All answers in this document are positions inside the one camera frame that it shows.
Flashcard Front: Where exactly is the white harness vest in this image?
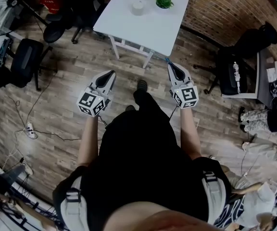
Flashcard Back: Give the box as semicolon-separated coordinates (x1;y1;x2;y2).
60;169;228;231

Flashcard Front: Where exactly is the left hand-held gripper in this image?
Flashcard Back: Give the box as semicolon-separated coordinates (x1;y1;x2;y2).
76;70;117;118

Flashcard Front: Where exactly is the person's left forearm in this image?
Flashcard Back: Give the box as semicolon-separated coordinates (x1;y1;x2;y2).
76;114;103;167

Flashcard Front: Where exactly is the white folded umbrella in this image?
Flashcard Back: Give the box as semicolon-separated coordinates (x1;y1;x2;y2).
233;61;242;95

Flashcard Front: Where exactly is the person's right forearm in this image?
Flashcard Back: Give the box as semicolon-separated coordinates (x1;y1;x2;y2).
179;106;203;160

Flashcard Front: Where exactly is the grey desk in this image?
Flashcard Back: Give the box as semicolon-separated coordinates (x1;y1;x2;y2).
221;49;277;105

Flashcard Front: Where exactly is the green potted plant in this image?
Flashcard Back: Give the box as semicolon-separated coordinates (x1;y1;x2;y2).
152;0;175;10

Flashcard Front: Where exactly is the white table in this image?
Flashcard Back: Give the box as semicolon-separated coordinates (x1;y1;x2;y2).
92;0;191;69

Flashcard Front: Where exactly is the person's body in black clothing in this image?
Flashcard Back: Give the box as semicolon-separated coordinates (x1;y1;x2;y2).
52;79;233;231

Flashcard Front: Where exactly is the white power strip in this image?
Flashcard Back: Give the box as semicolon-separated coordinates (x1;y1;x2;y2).
24;121;38;140

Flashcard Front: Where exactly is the white cup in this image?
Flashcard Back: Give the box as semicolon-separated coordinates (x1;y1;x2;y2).
131;0;146;16

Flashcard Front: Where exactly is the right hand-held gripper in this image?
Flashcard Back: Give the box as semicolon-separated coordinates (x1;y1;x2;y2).
167;63;199;110

